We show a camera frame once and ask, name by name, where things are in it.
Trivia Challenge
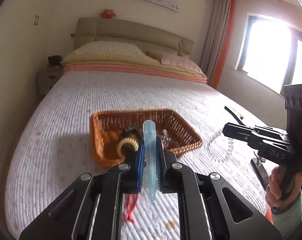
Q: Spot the yellow and black hair tie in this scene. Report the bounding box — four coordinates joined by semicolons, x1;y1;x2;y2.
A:
117;128;143;159

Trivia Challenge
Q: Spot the red plush toy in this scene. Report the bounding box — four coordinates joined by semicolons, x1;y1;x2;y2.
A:
100;8;117;19

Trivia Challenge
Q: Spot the beige and orange curtain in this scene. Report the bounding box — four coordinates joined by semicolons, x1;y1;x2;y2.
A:
198;0;237;89

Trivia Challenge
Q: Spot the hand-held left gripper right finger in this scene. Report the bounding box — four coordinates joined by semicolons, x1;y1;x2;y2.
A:
155;142;283;240

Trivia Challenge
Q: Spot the folded salmon blanket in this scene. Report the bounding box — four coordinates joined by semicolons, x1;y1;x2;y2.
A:
64;63;208;83

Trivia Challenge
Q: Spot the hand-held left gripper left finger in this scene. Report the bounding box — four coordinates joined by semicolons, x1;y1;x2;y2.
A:
20;140;145;240

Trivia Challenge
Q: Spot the folded yellow blanket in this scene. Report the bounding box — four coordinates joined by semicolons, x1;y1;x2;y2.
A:
61;54;206;77

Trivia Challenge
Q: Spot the pink patterned pillow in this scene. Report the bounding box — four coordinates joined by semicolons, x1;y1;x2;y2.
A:
146;50;202;72

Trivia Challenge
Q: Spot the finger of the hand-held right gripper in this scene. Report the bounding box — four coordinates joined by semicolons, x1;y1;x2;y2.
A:
223;132;290;155
223;122;289;138

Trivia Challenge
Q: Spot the clear crystal bead bracelet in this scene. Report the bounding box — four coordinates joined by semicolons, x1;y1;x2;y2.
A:
205;129;233;164

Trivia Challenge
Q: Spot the red cord bracelet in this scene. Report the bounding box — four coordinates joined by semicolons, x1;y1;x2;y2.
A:
122;194;138;223

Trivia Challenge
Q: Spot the window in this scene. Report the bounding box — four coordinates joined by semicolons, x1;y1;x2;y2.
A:
234;12;302;97

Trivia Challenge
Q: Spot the brown wicker basket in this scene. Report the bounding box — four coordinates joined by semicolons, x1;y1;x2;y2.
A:
90;108;204;168

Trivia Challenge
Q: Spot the beige padded headboard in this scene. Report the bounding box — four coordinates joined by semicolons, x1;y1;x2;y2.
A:
73;17;195;56

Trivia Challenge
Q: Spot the person's right hand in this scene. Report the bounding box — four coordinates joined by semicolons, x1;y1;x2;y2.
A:
265;166;302;209

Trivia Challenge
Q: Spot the beige nightstand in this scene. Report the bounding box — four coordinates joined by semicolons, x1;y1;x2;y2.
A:
36;66;64;96

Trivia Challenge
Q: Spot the person's right forearm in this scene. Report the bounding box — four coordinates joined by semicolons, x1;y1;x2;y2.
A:
265;189;302;233

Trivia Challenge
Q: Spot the yellow floral pillow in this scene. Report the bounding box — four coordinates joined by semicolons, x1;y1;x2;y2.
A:
74;41;148;61

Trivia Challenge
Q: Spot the light blue plastic comb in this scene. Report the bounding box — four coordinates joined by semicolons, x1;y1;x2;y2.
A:
142;120;159;202

